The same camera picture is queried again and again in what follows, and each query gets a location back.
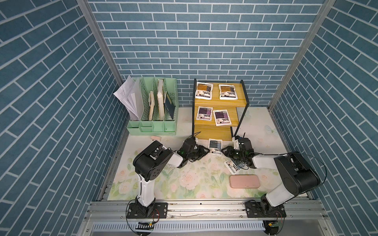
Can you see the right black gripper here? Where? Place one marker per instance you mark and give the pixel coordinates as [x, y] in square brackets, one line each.
[228, 152]

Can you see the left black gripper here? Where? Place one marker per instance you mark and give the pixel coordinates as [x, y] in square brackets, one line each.
[198, 149]

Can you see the grey coffee bag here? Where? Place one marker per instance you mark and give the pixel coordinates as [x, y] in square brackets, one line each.
[231, 166]
[215, 146]

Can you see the purple coffee bag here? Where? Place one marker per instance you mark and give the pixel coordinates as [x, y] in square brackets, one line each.
[222, 118]
[204, 113]

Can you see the orange coffee bag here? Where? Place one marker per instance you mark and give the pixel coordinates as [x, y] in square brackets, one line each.
[227, 92]
[204, 91]

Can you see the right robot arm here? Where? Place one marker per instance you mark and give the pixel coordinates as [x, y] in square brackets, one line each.
[297, 177]

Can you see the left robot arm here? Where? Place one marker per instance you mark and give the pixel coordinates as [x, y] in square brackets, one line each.
[149, 164]

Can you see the wooden three-tier shelf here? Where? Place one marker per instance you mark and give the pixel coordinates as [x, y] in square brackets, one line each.
[218, 109]

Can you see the floral table mat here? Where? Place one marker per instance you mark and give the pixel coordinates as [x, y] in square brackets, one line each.
[204, 179]

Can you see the pink case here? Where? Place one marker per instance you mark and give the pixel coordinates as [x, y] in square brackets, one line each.
[244, 182]

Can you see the small pink eraser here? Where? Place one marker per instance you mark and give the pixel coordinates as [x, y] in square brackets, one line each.
[156, 138]

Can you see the green file organizer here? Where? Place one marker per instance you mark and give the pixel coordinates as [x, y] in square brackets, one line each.
[167, 127]

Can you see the beige book left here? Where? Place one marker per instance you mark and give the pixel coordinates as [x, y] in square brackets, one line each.
[151, 105]

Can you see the white paper stack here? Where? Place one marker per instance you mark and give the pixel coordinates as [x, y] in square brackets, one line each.
[129, 94]

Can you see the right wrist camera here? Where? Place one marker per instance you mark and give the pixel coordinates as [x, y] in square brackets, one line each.
[235, 143]

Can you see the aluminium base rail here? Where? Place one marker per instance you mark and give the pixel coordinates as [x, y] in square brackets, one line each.
[203, 217]

